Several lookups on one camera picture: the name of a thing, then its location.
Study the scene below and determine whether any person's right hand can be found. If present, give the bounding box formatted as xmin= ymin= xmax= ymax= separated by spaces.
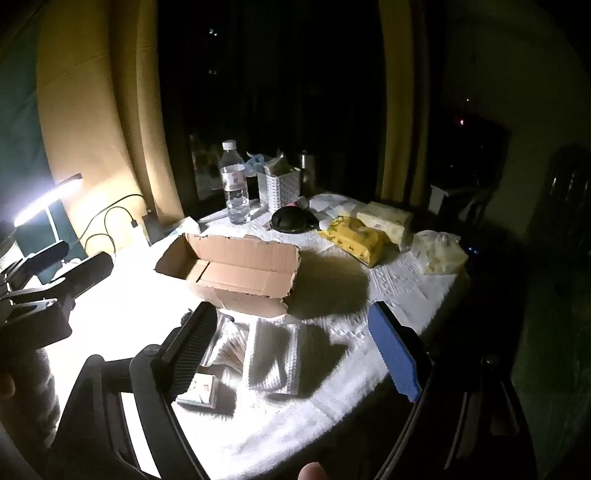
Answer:
xmin=298 ymin=462 xmax=331 ymax=480

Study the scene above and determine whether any black charging cable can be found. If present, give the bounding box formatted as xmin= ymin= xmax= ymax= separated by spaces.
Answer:
xmin=84 ymin=194 xmax=148 ymax=254

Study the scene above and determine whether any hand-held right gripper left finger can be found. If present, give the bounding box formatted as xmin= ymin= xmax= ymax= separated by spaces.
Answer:
xmin=46 ymin=301 xmax=220 ymax=480

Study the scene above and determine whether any black round object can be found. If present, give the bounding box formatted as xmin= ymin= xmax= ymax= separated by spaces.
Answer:
xmin=271 ymin=206 xmax=319 ymax=233

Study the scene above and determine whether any clear plastic water bottle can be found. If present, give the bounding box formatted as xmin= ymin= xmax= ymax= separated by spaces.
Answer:
xmin=218 ymin=141 xmax=251 ymax=226

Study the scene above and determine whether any dark green board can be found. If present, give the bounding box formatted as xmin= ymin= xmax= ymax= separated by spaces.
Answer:
xmin=0 ymin=0 xmax=86 ymax=284

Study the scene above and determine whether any white crumpled packet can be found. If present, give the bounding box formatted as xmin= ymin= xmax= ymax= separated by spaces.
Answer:
xmin=308 ymin=193 xmax=365 ymax=219

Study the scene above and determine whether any brown cardboard box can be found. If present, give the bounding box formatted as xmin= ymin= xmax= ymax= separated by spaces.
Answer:
xmin=154 ymin=232 xmax=302 ymax=319

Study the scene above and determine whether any white perforated basket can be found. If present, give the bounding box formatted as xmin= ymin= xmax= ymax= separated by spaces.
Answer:
xmin=256 ymin=162 xmax=302 ymax=209

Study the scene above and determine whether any white waffle towel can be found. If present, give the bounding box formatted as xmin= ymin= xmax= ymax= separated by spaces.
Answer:
xmin=247 ymin=318 xmax=309 ymax=396

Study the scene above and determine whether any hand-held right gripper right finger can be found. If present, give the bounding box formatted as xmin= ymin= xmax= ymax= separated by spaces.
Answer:
xmin=368 ymin=300 xmax=539 ymax=480

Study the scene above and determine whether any metal thermos flask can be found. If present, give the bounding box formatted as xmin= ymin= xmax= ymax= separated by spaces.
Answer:
xmin=299 ymin=150 xmax=317 ymax=185

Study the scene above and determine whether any small white carton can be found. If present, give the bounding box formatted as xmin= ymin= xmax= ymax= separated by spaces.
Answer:
xmin=175 ymin=373 xmax=219 ymax=411

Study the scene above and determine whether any white textured tablecloth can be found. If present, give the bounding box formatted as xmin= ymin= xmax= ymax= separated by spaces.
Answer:
xmin=46 ymin=191 xmax=472 ymax=480

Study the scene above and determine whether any person's left forearm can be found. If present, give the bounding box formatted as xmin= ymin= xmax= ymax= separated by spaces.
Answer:
xmin=0 ymin=345 xmax=62 ymax=450

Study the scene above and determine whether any small white tissue packet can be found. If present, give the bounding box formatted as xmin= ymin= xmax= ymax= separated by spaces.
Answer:
xmin=168 ymin=217 xmax=202 ymax=239

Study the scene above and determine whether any clear bag of tissues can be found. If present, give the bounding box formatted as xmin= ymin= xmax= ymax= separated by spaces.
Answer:
xmin=410 ymin=231 xmax=468 ymax=277

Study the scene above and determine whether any blue plastic bag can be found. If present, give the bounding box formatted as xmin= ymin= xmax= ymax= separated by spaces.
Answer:
xmin=245 ymin=151 xmax=269 ymax=177

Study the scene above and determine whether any clear cotton swab packet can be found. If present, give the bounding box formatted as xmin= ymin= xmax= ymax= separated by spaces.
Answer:
xmin=198 ymin=310 xmax=250 ymax=376

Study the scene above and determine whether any white desk lamp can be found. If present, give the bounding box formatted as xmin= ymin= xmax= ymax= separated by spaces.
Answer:
xmin=0 ymin=173 xmax=85 ymax=287

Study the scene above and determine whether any white charger block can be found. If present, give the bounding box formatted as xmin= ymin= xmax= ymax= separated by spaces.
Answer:
xmin=131 ymin=217 xmax=151 ymax=248

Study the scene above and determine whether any yellow wet wipes packet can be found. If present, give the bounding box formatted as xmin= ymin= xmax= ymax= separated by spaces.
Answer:
xmin=318 ymin=216 xmax=392 ymax=268

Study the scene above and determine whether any yellow curtain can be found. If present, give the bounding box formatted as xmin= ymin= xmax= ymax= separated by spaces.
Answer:
xmin=36 ymin=0 xmax=184 ymax=252
xmin=376 ymin=0 xmax=431 ymax=204

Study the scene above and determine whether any pale yellow tissue pack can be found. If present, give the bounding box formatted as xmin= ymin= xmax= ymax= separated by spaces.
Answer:
xmin=355 ymin=200 xmax=414 ymax=246

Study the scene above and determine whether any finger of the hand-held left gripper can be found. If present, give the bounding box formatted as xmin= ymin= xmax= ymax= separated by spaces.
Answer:
xmin=7 ymin=252 xmax=114 ymax=343
xmin=0 ymin=241 xmax=70 ymax=291

